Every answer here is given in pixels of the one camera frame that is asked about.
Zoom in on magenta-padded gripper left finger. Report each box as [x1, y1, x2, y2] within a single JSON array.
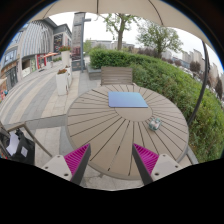
[[41, 143, 92, 186]]

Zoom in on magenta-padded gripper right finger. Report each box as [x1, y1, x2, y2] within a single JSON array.
[[131, 143, 184, 186]]

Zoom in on transparent computer mouse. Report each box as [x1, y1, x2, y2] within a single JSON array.
[[148, 117, 163, 132]]

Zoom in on blue square mouse pad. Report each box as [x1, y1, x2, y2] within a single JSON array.
[[107, 91, 149, 109]]

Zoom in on black bag with white papers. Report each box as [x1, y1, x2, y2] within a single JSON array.
[[0, 128, 36, 166]]

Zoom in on brown slatted wooden chair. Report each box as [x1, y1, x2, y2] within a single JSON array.
[[100, 65, 134, 86]]

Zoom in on curved black parasol pole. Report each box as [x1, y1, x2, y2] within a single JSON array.
[[186, 39, 211, 128]]

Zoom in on tall white planter with flowers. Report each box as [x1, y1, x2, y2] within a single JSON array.
[[59, 45, 72, 68]]

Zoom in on distant apartment buildings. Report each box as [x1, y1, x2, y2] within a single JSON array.
[[161, 48, 224, 91]]

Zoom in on grey shopfront building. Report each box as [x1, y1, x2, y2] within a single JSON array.
[[0, 18, 73, 98]]

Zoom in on grey street lamp pole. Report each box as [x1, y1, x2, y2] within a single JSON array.
[[73, 13, 92, 74]]

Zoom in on broad green tree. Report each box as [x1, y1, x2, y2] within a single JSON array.
[[136, 19, 184, 59]]

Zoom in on tall grey tower building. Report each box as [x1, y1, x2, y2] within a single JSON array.
[[71, 12, 86, 61]]

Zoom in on slender green tree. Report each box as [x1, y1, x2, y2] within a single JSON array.
[[99, 13, 138, 52]]

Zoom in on beige parasol canopy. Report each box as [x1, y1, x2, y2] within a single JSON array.
[[31, 0, 214, 51]]

